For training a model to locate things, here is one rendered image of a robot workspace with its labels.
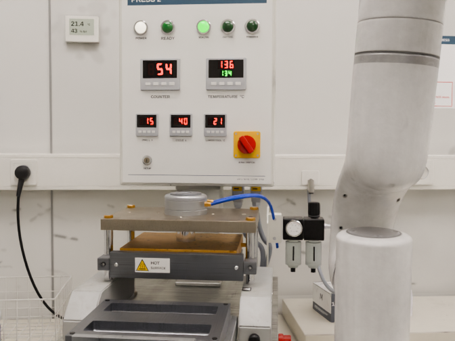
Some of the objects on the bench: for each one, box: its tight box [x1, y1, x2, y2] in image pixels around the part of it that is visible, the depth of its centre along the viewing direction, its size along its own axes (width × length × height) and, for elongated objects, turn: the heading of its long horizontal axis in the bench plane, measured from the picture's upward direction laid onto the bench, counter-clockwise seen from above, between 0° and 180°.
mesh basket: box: [0, 275, 72, 341], centre depth 138 cm, size 22×26×13 cm
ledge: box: [282, 296, 455, 341], centre depth 147 cm, size 30×84×4 cm
